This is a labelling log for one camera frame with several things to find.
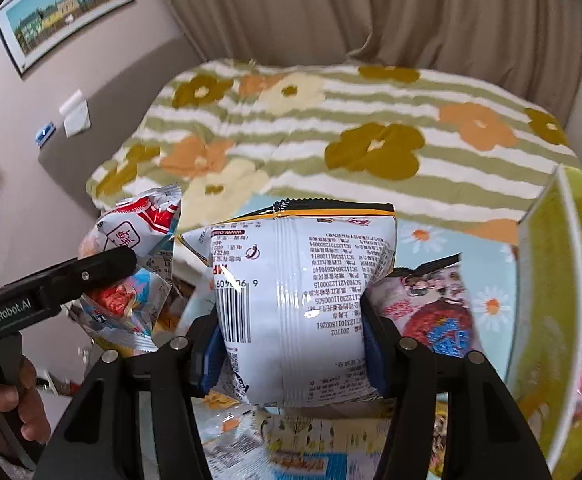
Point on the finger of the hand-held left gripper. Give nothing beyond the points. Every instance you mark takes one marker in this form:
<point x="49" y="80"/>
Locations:
<point x="96" y="267"/>

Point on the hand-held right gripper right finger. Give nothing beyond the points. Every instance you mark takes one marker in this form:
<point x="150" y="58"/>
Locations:
<point x="374" y="355"/>

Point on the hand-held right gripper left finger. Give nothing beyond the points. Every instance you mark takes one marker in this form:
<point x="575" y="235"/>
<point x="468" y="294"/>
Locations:
<point x="209" y="360"/>

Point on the red white snack bag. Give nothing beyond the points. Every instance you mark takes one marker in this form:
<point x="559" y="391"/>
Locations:
<point x="141" y="220"/>

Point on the green storage box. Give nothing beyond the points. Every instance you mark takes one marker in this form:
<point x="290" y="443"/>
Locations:
<point x="546" y="240"/>

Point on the person's left hand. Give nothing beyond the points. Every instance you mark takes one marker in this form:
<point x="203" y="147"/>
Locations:
<point x="33" y="405"/>

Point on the red blue figure snack packet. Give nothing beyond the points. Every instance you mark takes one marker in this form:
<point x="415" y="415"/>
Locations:
<point x="436" y="310"/>

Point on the white barcode snack packet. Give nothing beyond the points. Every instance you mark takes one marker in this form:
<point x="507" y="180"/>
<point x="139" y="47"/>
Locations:
<point x="231" y="455"/>

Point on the small blue object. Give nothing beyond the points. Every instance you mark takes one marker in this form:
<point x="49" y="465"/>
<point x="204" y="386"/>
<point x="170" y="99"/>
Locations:
<point x="45" y="134"/>

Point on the white tissue paper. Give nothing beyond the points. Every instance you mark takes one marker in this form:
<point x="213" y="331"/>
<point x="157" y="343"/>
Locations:
<point x="76" y="115"/>

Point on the grey bed headboard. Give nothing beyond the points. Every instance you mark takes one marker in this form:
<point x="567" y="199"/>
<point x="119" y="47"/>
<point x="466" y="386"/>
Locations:
<point x="121" y="90"/>

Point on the floral striped blanket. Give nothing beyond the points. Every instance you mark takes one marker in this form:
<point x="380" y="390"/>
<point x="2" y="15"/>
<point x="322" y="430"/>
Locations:
<point x="321" y="125"/>

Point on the beige curtain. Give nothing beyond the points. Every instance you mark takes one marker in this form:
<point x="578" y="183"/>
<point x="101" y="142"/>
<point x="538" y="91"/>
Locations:
<point x="346" y="10"/>

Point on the framed wall picture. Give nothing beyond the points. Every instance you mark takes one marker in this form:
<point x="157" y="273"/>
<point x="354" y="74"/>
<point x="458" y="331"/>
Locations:
<point x="61" y="10"/>

